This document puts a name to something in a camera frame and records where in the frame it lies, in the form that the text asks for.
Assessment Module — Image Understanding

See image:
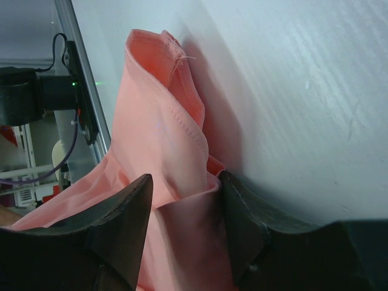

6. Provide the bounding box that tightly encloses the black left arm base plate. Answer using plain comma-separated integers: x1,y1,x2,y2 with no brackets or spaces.
67,41,99,146

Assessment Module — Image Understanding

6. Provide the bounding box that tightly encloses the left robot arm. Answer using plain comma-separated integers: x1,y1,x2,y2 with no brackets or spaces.
1,67,77,127

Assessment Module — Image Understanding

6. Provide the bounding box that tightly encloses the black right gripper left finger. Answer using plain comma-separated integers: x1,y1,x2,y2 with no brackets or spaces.
1,174,153,290

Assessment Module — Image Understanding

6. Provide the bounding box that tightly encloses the pink skirt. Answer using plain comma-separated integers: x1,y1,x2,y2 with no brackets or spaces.
11,30,234,290

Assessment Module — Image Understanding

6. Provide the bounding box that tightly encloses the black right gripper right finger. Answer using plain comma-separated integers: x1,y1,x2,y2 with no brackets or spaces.
219,171,379,290

